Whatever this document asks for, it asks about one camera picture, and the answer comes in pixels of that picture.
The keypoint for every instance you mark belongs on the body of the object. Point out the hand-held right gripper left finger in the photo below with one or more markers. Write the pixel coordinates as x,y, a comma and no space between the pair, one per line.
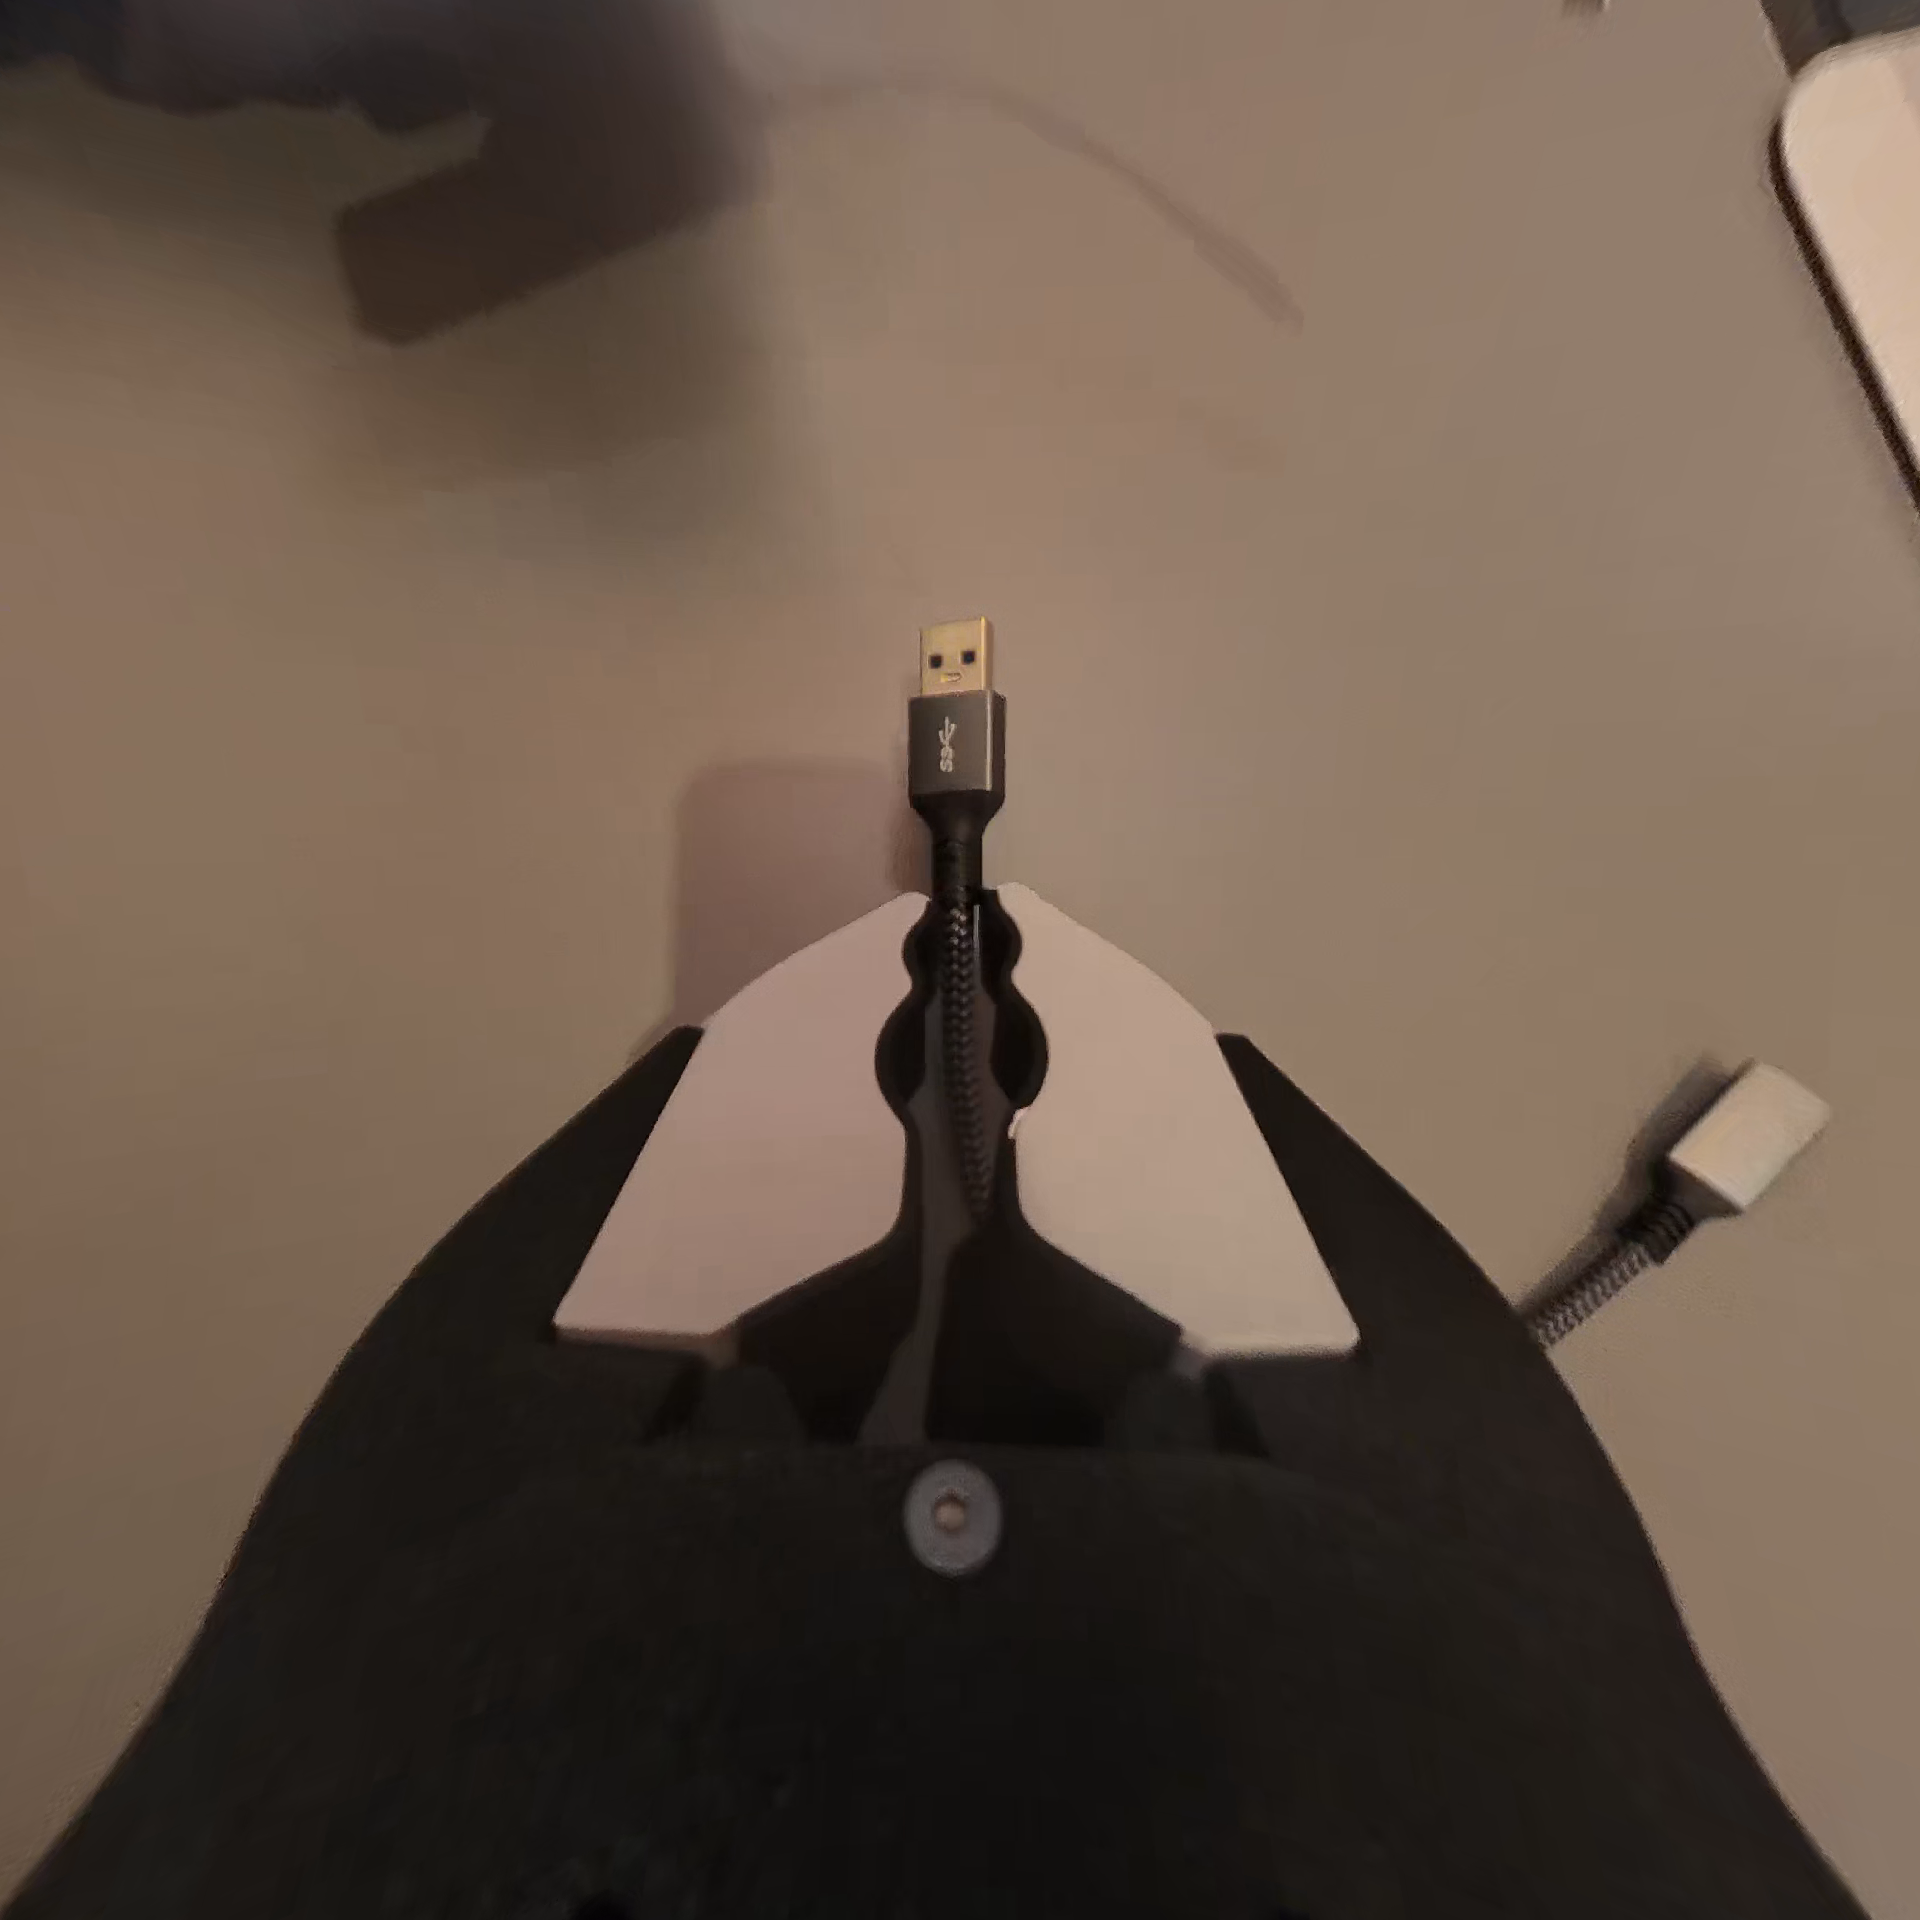
750,1156

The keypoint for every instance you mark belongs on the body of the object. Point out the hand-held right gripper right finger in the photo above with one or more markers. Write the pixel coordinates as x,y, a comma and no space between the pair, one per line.
1185,1172

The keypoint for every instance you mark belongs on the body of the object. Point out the white flat device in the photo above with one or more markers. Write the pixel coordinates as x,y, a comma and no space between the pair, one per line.
1861,225

